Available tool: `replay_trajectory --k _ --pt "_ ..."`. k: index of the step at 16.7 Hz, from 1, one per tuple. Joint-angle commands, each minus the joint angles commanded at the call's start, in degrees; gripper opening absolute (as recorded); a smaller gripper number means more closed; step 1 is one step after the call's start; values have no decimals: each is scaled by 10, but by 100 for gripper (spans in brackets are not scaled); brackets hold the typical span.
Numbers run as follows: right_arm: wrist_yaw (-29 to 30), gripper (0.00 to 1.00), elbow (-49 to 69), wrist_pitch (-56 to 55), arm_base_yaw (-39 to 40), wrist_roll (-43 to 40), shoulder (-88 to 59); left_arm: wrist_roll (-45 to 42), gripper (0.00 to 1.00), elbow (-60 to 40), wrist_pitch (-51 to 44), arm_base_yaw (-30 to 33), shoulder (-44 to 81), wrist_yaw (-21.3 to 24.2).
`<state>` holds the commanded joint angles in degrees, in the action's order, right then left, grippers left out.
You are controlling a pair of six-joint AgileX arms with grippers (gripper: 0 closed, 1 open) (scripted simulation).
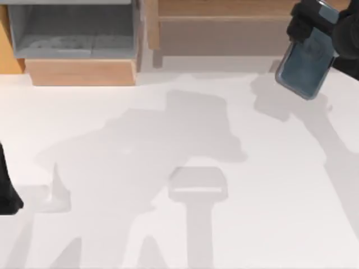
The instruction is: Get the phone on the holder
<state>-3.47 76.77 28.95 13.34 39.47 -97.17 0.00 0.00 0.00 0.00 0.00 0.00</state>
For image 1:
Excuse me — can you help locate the dark blue-grey phone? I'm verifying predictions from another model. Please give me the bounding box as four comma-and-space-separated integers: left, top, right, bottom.
275, 0, 341, 101

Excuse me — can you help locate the wooden open shelf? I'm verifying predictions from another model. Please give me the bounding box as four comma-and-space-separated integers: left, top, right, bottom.
145, 0, 348, 68

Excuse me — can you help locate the pale wooden drawer front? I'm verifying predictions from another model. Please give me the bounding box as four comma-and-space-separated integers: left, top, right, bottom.
25, 58, 139, 86

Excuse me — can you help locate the grey pierced drawer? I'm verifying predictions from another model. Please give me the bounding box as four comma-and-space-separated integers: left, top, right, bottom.
7, 0, 140, 60

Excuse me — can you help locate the wooden cupboard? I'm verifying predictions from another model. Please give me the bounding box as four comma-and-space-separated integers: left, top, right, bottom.
0, 4, 26, 75

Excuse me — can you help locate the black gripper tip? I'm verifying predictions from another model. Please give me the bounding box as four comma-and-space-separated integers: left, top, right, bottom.
0, 143, 24, 216

